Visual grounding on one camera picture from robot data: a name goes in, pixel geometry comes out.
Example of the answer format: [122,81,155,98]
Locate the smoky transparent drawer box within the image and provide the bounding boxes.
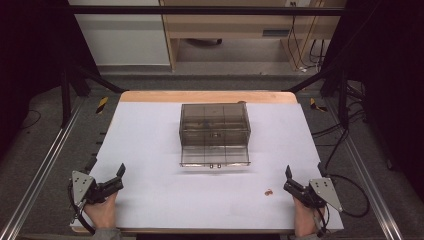
[178,102,252,148]

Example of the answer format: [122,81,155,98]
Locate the yellow clamp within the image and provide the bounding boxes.
[95,96,110,115]
[309,97,328,113]

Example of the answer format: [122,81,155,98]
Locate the right yellow clamp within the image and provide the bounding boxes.
[309,97,328,113]

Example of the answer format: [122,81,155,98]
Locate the thin black floor cable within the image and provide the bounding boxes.
[19,108,43,132]

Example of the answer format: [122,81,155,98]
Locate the right hand-held gripper cable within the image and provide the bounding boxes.
[324,173,371,219]

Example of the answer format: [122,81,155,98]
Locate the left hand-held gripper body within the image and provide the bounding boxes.
[69,170,125,209]

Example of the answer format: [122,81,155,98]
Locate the light wooden desk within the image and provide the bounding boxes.
[159,0,348,73]

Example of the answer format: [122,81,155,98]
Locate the left yellow clamp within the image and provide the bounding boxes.
[95,96,110,115]

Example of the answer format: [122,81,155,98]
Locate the white table sheet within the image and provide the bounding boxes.
[69,101,345,231]

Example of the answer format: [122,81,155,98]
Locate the person's right hand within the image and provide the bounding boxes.
[292,197,326,238]

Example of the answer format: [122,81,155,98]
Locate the black floor cables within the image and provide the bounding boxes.
[311,83,367,171]

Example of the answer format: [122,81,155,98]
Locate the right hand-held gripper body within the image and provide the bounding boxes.
[283,177,344,213]

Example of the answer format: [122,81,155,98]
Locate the bundle of hanging cables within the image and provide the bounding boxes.
[287,1,327,73]

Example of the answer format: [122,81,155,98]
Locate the person's left hand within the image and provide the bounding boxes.
[83,193,118,231]

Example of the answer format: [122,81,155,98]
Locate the black horizontal frame bar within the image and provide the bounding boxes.
[66,4,348,17]

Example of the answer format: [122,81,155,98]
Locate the aluminium frame rail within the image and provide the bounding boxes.
[0,99,85,240]
[324,99,405,240]

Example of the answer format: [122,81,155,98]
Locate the black diagonal frame strut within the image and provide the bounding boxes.
[286,66,341,94]
[74,64,129,94]

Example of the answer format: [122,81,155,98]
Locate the black upright frame post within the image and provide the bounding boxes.
[338,69,350,130]
[60,69,72,128]

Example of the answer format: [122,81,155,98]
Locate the left hand-held gripper cable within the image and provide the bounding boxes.
[67,184,97,235]

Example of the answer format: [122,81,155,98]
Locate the hand-held gripper cable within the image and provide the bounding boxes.
[67,184,97,235]
[324,173,371,219]

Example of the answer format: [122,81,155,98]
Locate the black curtain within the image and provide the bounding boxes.
[0,0,101,159]
[321,0,424,194]

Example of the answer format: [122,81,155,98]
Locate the white cabinet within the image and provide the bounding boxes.
[68,0,171,66]

